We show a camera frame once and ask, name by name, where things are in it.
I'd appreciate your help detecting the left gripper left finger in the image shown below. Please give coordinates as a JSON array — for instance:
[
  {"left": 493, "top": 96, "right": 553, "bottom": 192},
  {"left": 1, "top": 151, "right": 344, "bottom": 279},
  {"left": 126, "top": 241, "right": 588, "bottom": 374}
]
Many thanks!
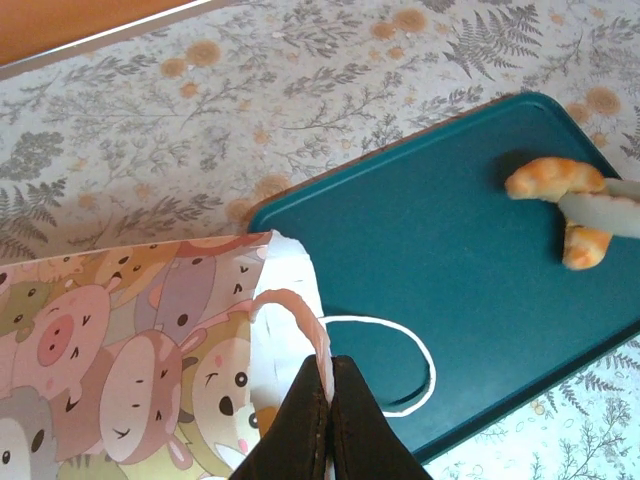
[{"left": 229, "top": 353, "right": 332, "bottom": 480}]

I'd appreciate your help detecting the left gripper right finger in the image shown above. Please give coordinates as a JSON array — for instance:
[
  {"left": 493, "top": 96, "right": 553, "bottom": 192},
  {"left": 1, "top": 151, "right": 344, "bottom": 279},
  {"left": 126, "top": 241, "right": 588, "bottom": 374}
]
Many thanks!
[{"left": 328, "top": 354, "right": 432, "bottom": 480}]

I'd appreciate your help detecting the animal print paper bag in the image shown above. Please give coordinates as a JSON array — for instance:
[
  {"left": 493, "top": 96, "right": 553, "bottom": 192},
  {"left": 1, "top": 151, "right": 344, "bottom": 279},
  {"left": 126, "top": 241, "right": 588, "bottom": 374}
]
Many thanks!
[{"left": 0, "top": 229, "right": 437, "bottom": 480}]

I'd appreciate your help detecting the floral table mat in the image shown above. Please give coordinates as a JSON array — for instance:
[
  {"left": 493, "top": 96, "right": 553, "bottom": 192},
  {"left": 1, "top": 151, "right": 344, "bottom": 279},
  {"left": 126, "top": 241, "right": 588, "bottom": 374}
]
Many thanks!
[{"left": 0, "top": 0, "right": 640, "bottom": 480}]

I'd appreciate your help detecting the aluminium frame rail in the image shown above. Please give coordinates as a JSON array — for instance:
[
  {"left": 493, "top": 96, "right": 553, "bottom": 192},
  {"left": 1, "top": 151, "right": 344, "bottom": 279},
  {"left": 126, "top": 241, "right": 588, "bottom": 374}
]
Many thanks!
[{"left": 0, "top": 0, "right": 214, "bottom": 81}]

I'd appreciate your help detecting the teal plastic tray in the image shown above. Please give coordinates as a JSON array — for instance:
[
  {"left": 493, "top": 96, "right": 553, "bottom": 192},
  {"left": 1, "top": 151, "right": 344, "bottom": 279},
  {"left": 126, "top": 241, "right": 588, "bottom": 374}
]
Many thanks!
[{"left": 248, "top": 91, "right": 640, "bottom": 466}]

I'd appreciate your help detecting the small fake croissant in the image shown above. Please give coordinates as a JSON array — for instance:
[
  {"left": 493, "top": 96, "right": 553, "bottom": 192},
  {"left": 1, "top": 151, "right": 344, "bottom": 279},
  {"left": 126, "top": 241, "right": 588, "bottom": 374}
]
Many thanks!
[{"left": 503, "top": 157, "right": 614, "bottom": 272}]

